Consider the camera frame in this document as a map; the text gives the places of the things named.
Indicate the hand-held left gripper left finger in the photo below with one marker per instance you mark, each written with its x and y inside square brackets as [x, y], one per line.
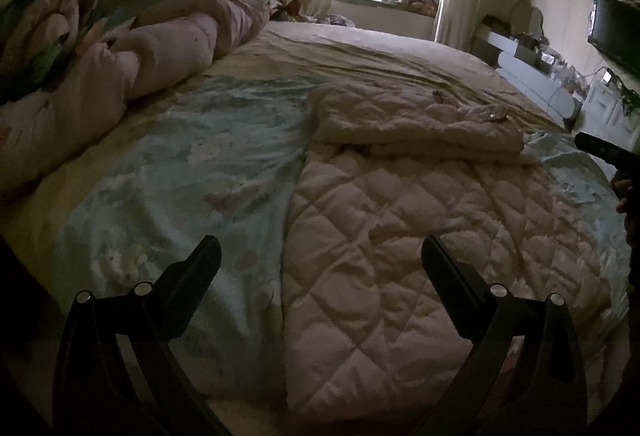
[199, 266]

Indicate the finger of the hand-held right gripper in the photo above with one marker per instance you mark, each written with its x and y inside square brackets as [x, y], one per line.
[597, 147]

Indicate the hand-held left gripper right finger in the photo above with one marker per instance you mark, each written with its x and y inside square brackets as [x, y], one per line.
[442, 266]

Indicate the pink quilted coat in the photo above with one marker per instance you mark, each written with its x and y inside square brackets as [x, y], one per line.
[400, 241]

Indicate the person's right hand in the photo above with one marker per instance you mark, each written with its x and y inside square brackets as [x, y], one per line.
[623, 187]

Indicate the small device with lit screen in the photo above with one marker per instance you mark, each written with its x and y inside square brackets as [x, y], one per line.
[609, 77]

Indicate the white rounded low cabinet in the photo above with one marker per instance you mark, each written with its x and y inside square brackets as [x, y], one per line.
[535, 83]

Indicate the light blue printed blanket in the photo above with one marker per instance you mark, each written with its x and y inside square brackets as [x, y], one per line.
[175, 156]

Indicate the white desk shelf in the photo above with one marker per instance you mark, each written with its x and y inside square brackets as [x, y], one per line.
[500, 38]

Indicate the large bed with beige sheet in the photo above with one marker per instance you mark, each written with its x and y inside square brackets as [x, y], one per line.
[390, 46]

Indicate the rolled pink duvet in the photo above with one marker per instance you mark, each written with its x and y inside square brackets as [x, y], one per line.
[165, 36]

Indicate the purple cloth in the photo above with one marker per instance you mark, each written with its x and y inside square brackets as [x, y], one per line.
[337, 20]

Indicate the floral pink green blanket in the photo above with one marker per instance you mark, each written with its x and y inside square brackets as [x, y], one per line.
[40, 31]

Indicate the black wall television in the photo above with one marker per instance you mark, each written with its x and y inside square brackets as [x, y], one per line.
[617, 33]

